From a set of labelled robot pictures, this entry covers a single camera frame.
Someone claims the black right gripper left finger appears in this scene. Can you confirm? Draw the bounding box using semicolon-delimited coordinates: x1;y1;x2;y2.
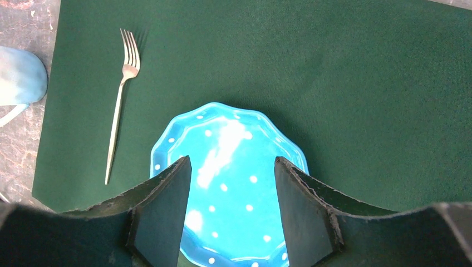
1;156;191;266

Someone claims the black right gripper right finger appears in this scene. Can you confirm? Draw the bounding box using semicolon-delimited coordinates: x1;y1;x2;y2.
274;157;471;266

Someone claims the blue polka dot plate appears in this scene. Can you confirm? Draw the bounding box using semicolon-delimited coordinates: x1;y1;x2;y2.
150;102;307;266

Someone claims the dark green cloth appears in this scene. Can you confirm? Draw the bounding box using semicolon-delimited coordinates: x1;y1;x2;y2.
32;1;471;212

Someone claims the silver fork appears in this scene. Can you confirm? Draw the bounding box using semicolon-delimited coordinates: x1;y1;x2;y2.
104;28;141;185

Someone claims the white blue mug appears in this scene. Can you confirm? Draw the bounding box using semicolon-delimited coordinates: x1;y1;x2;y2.
1;46;48;126

